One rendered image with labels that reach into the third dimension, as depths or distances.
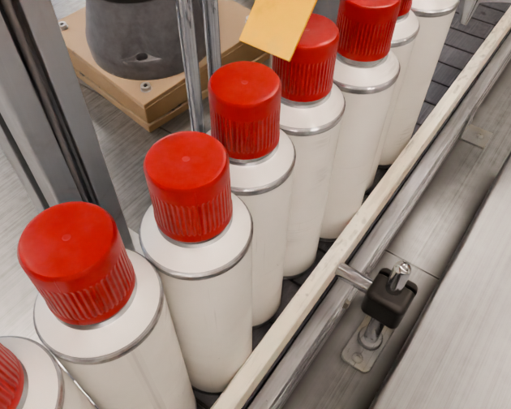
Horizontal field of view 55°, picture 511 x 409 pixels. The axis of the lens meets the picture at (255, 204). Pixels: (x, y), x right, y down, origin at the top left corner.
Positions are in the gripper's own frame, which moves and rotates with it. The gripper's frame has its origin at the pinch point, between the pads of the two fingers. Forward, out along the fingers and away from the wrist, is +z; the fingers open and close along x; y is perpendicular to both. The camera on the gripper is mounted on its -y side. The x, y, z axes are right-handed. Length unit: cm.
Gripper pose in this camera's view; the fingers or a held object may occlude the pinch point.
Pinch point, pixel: (461, 10)
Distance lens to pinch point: 62.1
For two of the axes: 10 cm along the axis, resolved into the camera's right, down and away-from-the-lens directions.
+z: -3.0, 8.6, 4.2
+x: 5.0, -2.4, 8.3
